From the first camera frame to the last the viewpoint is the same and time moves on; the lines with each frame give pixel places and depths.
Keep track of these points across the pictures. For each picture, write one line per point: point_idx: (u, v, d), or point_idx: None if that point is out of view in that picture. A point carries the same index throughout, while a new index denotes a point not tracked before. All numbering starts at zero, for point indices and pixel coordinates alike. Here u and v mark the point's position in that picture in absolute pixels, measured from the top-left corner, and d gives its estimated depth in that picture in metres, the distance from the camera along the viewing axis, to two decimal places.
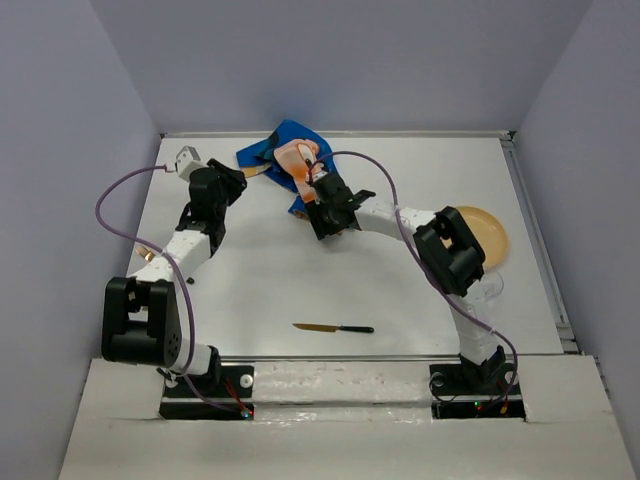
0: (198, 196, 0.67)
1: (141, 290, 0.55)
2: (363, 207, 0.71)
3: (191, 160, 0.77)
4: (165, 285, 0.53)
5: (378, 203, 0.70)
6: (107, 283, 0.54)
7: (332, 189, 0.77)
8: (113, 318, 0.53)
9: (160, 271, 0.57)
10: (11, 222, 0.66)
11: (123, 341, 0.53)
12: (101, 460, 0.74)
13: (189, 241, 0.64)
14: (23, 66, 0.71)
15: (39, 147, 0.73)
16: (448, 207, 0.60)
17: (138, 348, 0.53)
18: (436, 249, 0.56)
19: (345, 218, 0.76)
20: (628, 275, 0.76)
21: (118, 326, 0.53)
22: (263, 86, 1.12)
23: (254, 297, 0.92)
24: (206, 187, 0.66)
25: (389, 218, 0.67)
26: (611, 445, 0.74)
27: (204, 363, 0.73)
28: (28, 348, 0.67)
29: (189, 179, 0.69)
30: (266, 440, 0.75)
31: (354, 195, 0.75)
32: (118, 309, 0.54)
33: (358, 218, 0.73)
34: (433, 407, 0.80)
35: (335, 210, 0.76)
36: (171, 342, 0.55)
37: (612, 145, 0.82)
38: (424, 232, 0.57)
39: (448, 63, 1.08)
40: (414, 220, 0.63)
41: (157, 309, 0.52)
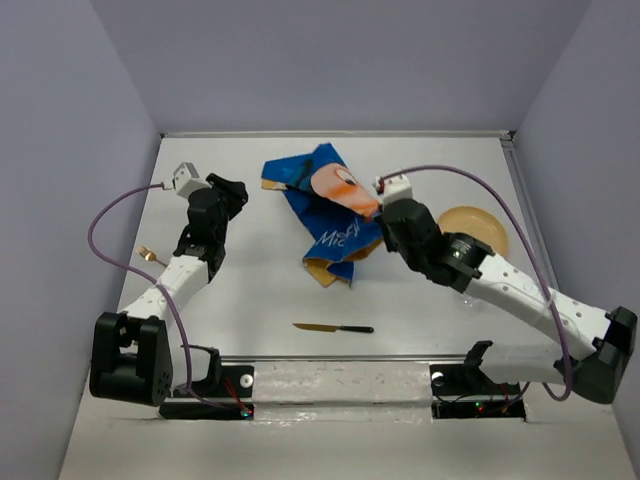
0: (198, 221, 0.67)
1: (132, 326, 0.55)
2: (490, 279, 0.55)
3: (189, 177, 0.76)
4: (155, 324, 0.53)
5: (509, 276, 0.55)
6: (97, 320, 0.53)
7: (425, 232, 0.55)
8: (102, 356, 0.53)
9: (153, 306, 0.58)
10: (12, 221, 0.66)
11: (112, 379, 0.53)
12: (101, 460, 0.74)
13: (185, 268, 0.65)
14: (23, 65, 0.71)
15: (39, 146, 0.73)
16: (622, 312, 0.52)
17: (127, 388, 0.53)
18: (618, 373, 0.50)
19: (442, 274, 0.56)
20: (628, 275, 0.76)
21: (107, 364, 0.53)
22: (263, 86, 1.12)
23: (254, 297, 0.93)
24: (204, 214, 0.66)
25: (541, 309, 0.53)
26: (611, 446, 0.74)
27: (203, 369, 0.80)
28: (28, 346, 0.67)
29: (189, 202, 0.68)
30: (267, 440, 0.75)
31: (462, 249, 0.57)
32: (107, 348, 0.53)
33: (467, 281, 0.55)
34: (433, 407, 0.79)
35: (426, 263, 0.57)
36: (162, 380, 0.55)
37: (613, 145, 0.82)
38: (609, 355, 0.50)
39: (449, 62, 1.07)
40: (578, 322, 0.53)
41: (146, 349, 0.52)
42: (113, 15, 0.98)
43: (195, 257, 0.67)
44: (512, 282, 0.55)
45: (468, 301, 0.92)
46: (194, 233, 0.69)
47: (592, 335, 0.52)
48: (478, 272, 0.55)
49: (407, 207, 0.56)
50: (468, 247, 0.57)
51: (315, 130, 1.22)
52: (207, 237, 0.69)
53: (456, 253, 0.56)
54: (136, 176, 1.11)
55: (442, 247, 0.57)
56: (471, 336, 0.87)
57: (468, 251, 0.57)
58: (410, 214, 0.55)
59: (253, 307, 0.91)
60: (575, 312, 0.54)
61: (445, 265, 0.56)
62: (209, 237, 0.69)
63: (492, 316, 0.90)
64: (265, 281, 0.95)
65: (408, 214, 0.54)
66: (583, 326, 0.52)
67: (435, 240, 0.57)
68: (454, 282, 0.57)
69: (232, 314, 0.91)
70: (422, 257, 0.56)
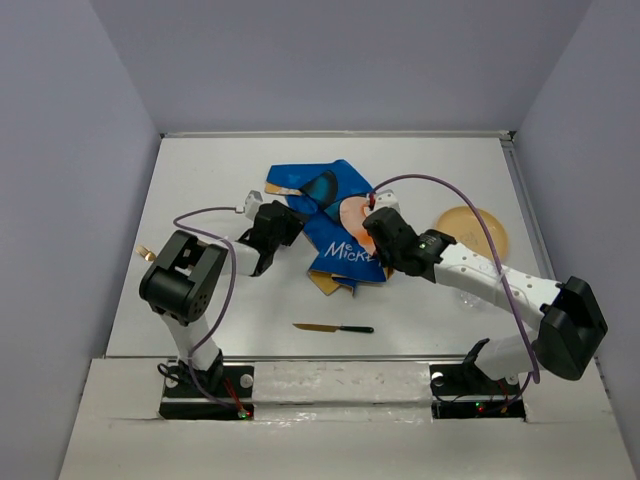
0: (261, 225, 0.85)
1: (196, 251, 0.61)
2: (447, 262, 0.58)
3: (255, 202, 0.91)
4: (219, 248, 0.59)
5: (467, 259, 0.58)
6: (174, 231, 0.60)
7: (394, 230, 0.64)
8: (166, 257, 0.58)
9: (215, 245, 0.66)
10: (12, 222, 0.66)
11: (163, 275, 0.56)
12: (101, 460, 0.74)
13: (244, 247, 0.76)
14: (23, 66, 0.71)
15: (39, 147, 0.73)
16: (575, 279, 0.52)
17: (173, 285, 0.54)
18: (571, 336, 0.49)
19: (413, 266, 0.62)
20: (628, 274, 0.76)
21: (166, 264, 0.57)
22: (263, 85, 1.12)
23: (253, 297, 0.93)
24: (268, 220, 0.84)
25: (493, 283, 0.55)
26: (611, 447, 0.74)
27: (210, 358, 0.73)
28: (27, 347, 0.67)
29: (261, 211, 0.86)
30: (266, 440, 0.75)
31: (426, 240, 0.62)
32: (173, 254, 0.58)
33: (433, 269, 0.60)
34: (433, 407, 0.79)
35: (400, 258, 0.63)
36: (202, 299, 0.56)
37: (613, 145, 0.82)
38: (555, 317, 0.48)
39: (448, 63, 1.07)
40: (530, 292, 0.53)
41: (207, 261, 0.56)
42: (113, 16, 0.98)
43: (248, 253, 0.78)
44: (469, 264, 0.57)
45: (468, 301, 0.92)
46: (254, 235, 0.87)
47: (540, 302, 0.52)
48: (439, 258, 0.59)
49: (381, 212, 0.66)
50: (435, 240, 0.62)
51: (316, 130, 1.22)
52: (263, 241, 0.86)
53: (421, 245, 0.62)
54: (136, 176, 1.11)
55: (413, 243, 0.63)
56: (471, 336, 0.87)
57: (434, 243, 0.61)
58: (382, 216, 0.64)
59: (253, 307, 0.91)
60: (527, 284, 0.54)
61: (412, 256, 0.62)
62: (265, 241, 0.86)
63: (492, 316, 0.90)
64: (264, 281, 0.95)
65: (379, 216, 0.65)
66: (533, 296, 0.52)
67: (408, 237, 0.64)
68: (426, 272, 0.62)
69: (232, 314, 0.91)
70: (396, 254, 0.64)
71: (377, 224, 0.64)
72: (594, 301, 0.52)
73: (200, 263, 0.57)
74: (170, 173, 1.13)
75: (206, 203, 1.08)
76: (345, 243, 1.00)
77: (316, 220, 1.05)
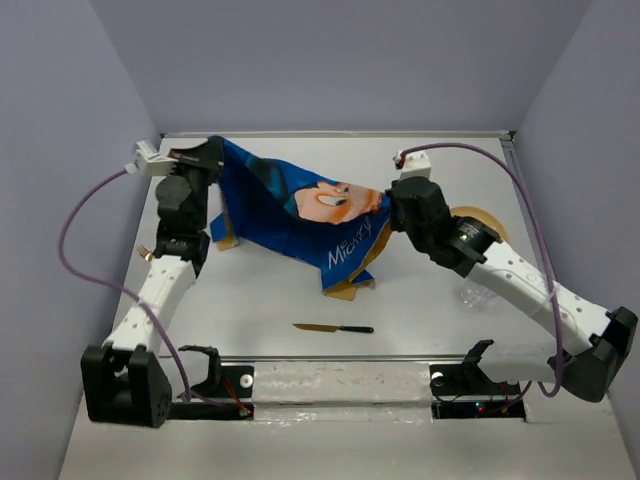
0: (170, 219, 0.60)
1: (122, 354, 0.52)
2: (493, 264, 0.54)
3: (146, 157, 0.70)
4: (142, 356, 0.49)
5: (513, 264, 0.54)
6: (82, 355, 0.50)
7: (433, 211, 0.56)
8: (97, 389, 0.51)
9: (139, 331, 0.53)
10: (12, 222, 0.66)
11: (108, 407, 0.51)
12: (101, 460, 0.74)
13: (167, 275, 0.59)
14: (23, 64, 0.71)
15: (40, 148, 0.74)
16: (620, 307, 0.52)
17: (125, 414, 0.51)
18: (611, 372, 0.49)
19: (447, 258, 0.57)
20: (628, 274, 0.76)
21: (104, 395, 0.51)
22: (262, 85, 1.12)
23: (253, 298, 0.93)
24: (177, 206, 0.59)
25: (542, 300, 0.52)
26: (611, 446, 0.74)
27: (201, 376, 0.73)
28: (27, 346, 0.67)
29: (157, 190, 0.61)
30: (267, 440, 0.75)
31: (466, 231, 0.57)
32: (98, 382, 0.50)
33: (471, 266, 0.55)
34: (433, 407, 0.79)
35: (431, 245, 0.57)
36: (161, 397, 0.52)
37: (612, 145, 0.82)
38: (606, 350, 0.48)
39: (448, 62, 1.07)
40: (580, 318, 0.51)
41: (138, 386, 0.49)
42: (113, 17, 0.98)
43: (177, 259, 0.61)
44: (516, 271, 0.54)
45: (468, 301, 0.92)
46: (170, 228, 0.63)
47: (589, 332, 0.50)
48: (483, 257, 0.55)
49: (418, 186, 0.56)
50: (474, 231, 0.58)
51: (315, 130, 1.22)
52: (185, 231, 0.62)
53: (462, 236, 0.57)
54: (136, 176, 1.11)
55: (448, 231, 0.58)
56: (471, 337, 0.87)
57: (474, 235, 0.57)
58: (421, 191, 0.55)
59: (253, 307, 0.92)
60: (577, 308, 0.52)
61: (448, 247, 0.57)
62: (187, 231, 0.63)
63: (492, 316, 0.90)
64: (264, 282, 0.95)
65: (418, 191, 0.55)
66: (582, 324, 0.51)
67: (443, 221, 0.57)
68: (459, 267, 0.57)
69: (231, 314, 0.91)
70: (429, 240, 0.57)
71: (414, 200, 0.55)
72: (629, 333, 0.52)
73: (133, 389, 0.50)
74: None
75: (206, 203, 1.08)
76: (340, 245, 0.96)
77: (290, 244, 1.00)
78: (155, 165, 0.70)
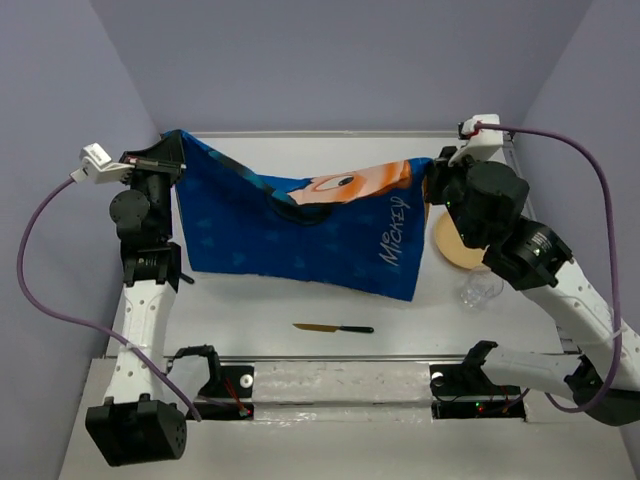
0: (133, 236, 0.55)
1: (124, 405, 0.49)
2: (562, 288, 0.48)
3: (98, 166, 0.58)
4: (149, 406, 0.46)
5: (582, 291, 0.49)
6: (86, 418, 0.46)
7: (511, 215, 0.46)
8: (110, 449, 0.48)
9: (138, 376, 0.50)
10: (12, 223, 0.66)
11: (125, 452, 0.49)
12: (101, 460, 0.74)
13: (148, 305, 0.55)
14: (23, 65, 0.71)
15: (40, 148, 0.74)
16: None
17: (146, 452, 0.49)
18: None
19: (510, 267, 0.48)
20: (629, 274, 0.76)
21: (116, 447, 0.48)
22: (262, 85, 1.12)
23: (253, 298, 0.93)
24: (140, 223, 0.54)
25: (604, 337, 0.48)
26: (612, 446, 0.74)
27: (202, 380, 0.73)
28: (27, 347, 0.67)
29: (111, 215, 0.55)
30: (266, 440, 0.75)
31: (541, 239, 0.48)
32: (108, 438, 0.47)
33: (539, 283, 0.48)
34: (433, 407, 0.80)
35: (497, 250, 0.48)
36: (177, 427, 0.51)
37: (613, 146, 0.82)
38: None
39: (448, 62, 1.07)
40: (637, 358, 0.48)
41: (151, 433, 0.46)
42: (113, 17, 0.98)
43: (153, 282, 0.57)
44: (584, 299, 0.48)
45: (468, 301, 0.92)
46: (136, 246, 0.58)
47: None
48: (553, 278, 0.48)
49: (499, 177, 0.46)
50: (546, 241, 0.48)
51: (315, 130, 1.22)
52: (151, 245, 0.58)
53: (535, 248, 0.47)
54: None
55: (518, 237, 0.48)
56: (471, 337, 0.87)
57: (548, 246, 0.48)
58: (506, 188, 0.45)
59: (254, 307, 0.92)
60: (635, 348, 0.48)
61: (516, 259, 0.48)
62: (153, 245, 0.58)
63: (493, 316, 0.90)
64: (264, 282, 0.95)
65: (502, 188, 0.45)
66: (638, 365, 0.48)
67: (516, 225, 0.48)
68: (522, 280, 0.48)
69: (232, 314, 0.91)
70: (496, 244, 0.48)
71: (496, 197, 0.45)
72: None
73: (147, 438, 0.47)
74: None
75: None
76: (386, 233, 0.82)
77: (303, 260, 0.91)
78: (108, 173, 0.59)
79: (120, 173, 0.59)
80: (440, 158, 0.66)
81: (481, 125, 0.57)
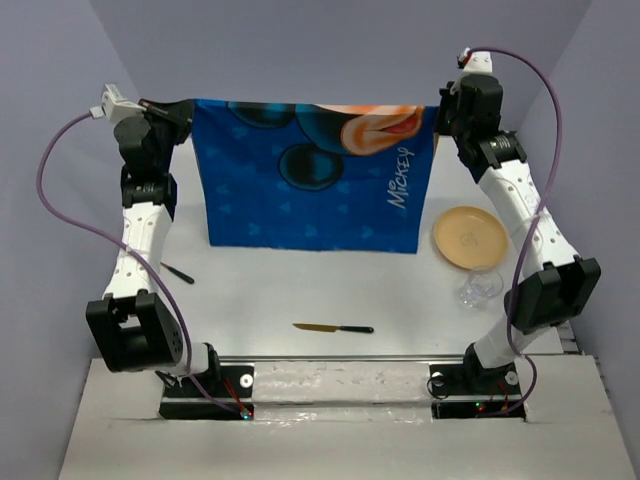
0: (135, 158, 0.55)
1: (126, 304, 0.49)
2: (503, 172, 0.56)
3: (114, 102, 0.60)
4: (150, 296, 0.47)
5: (520, 182, 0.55)
6: (86, 310, 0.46)
7: (483, 111, 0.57)
8: (111, 347, 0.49)
9: (135, 277, 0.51)
10: (13, 222, 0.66)
11: (122, 350, 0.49)
12: (101, 460, 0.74)
13: (146, 222, 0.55)
14: (24, 62, 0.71)
15: (40, 148, 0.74)
16: (594, 260, 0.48)
17: (140, 350, 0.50)
18: (547, 298, 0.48)
19: (469, 153, 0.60)
20: (629, 274, 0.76)
21: (114, 344, 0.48)
22: (261, 84, 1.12)
23: (253, 298, 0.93)
24: (141, 143, 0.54)
25: (523, 218, 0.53)
26: (610, 445, 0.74)
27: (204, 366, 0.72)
28: (26, 347, 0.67)
29: (116, 132, 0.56)
30: (267, 441, 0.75)
31: (500, 138, 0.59)
32: (108, 333, 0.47)
33: (485, 168, 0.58)
34: (433, 407, 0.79)
35: (465, 137, 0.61)
36: (173, 332, 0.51)
37: (613, 145, 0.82)
38: (549, 275, 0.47)
39: (450, 62, 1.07)
40: (548, 246, 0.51)
41: (150, 323, 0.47)
42: (113, 16, 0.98)
43: (150, 204, 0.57)
44: (519, 188, 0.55)
45: (468, 301, 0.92)
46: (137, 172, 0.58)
47: (547, 257, 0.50)
48: (498, 165, 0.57)
49: (485, 83, 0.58)
50: (508, 145, 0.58)
51: None
52: (151, 172, 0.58)
53: (493, 142, 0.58)
54: None
55: (485, 134, 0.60)
56: (471, 336, 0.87)
57: (505, 148, 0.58)
58: (483, 86, 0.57)
59: (253, 307, 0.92)
60: (550, 238, 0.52)
61: (476, 147, 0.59)
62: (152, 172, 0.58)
63: (492, 316, 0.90)
64: (264, 282, 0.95)
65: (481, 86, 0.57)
66: (545, 250, 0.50)
67: (488, 126, 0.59)
68: (476, 169, 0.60)
69: (231, 314, 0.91)
70: (465, 132, 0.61)
71: (473, 92, 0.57)
72: (590, 287, 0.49)
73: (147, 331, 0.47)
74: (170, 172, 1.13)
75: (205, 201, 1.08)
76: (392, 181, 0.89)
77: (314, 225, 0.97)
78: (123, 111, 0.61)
79: (132, 112, 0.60)
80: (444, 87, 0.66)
81: (474, 50, 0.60)
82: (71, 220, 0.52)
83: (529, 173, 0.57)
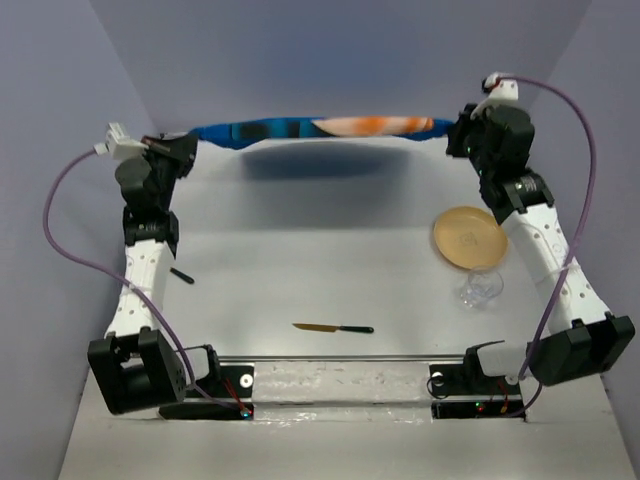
0: (138, 199, 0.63)
1: (127, 344, 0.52)
2: (530, 219, 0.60)
3: (116, 140, 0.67)
4: (152, 335, 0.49)
5: (547, 228, 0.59)
6: (90, 349, 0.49)
7: (512, 151, 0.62)
8: (108, 378, 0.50)
9: (137, 316, 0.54)
10: (13, 222, 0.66)
11: (125, 392, 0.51)
12: (101, 459, 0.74)
13: (147, 259, 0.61)
14: (24, 64, 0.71)
15: (40, 148, 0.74)
16: (625, 318, 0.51)
17: (143, 391, 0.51)
18: (576, 356, 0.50)
19: (494, 193, 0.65)
20: (629, 273, 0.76)
21: (118, 385, 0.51)
22: (261, 85, 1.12)
23: (253, 298, 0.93)
24: (143, 185, 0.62)
25: (551, 268, 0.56)
26: (611, 446, 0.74)
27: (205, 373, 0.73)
28: (27, 346, 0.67)
29: (118, 177, 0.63)
30: (266, 440, 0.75)
31: (525, 180, 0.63)
32: (111, 372, 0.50)
33: (511, 209, 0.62)
34: (433, 407, 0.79)
35: (490, 177, 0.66)
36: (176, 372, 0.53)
37: (613, 144, 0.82)
38: (581, 336, 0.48)
39: (449, 62, 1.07)
40: (576, 300, 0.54)
41: (151, 363, 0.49)
42: (114, 16, 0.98)
43: (152, 242, 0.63)
44: (545, 235, 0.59)
45: (468, 301, 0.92)
46: (138, 211, 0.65)
47: (576, 315, 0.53)
48: (525, 209, 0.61)
49: (516, 121, 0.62)
50: (534, 187, 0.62)
51: None
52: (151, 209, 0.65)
53: (518, 184, 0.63)
54: None
55: (512, 175, 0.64)
56: (471, 336, 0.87)
57: (531, 191, 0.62)
58: (513, 124, 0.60)
59: (253, 307, 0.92)
60: (580, 292, 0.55)
61: (501, 187, 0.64)
62: (152, 208, 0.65)
63: (492, 316, 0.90)
64: (264, 282, 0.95)
65: (511, 124, 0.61)
66: (575, 305, 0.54)
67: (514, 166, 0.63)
68: (500, 208, 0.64)
69: (231, 314, 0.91)
70: (490, 172, 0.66)
71: (503, 128, 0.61)
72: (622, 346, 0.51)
73: (148, 367, 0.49)
74: None
75: (206, 201, 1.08)
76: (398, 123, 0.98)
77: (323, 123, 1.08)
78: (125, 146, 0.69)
79: (133, 149, 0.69)
80: (464, 112, 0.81)
81: (501, 78, 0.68)
82: (80, 259, 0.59)
83: (557, 221, 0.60)
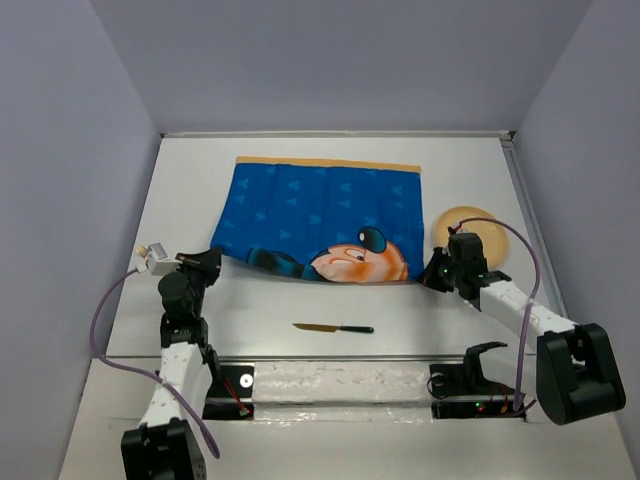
0: (173, 307, 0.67)
1: (156, 435, 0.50)
2: (492, 288, 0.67)
3: (157, 260, 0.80)
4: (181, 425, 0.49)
5: (509, 290, 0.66)
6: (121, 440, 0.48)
7: (468, 254, 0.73)
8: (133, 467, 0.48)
9: (168, 409, 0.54)
10: (13, 223, 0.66)
11: None
12: (101, 460, 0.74)
13: (181, 358, 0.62)
14: (24, 65, 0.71)
15: (41, 148, 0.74)
16: (594, 326, 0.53)
17: None
18: (568, 373, 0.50)
19: (466, 289, 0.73)
20: (628, 272, 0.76)
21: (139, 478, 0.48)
22: (261, 86, 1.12)
23: (253, 299, 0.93)
24: (179, 294, 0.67)
25: (517, 308, 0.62)
26: (610, 445, 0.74)
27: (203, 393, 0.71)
28: (27, 346, 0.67)
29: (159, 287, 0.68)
30: (266, 440, 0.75)
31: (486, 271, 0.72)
32: (138, 464, 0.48)
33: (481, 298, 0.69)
34: (433, 407, 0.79)
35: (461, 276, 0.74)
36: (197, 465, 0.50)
37: (613, 144, 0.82)
38: (555, 343, 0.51)
39: (449, 63, 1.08)
40: (543, 321, 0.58)
41: (177, 453, 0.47)
42: (114, 16, 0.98)
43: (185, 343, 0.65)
44: (509, 294, 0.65)
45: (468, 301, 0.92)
46: (174, 319, 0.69)
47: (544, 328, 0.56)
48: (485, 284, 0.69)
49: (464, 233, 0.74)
50: (493, 275, 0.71)
51: (315, 130, 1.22)
52: (188, 317, 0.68)
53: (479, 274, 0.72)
54: (136, 177, 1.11)
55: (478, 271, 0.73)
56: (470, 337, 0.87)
57: (491, 276, 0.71)
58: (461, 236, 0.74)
59: (253, 307, 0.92)
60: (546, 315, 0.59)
61: (469, 282, 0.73)
62: (188, 315, 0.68)
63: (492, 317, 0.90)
64: (264, 282, 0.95)
65: (460, 236, 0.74)
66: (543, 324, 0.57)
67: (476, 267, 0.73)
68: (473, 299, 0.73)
69: (231, 315, 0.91)
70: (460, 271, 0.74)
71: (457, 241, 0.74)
72: (609, 358, 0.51)
73: (173, 449, 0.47)
74: (170, 173, 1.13)
75: (206, 203, 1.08)
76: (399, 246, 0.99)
77: (320, 213, 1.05)
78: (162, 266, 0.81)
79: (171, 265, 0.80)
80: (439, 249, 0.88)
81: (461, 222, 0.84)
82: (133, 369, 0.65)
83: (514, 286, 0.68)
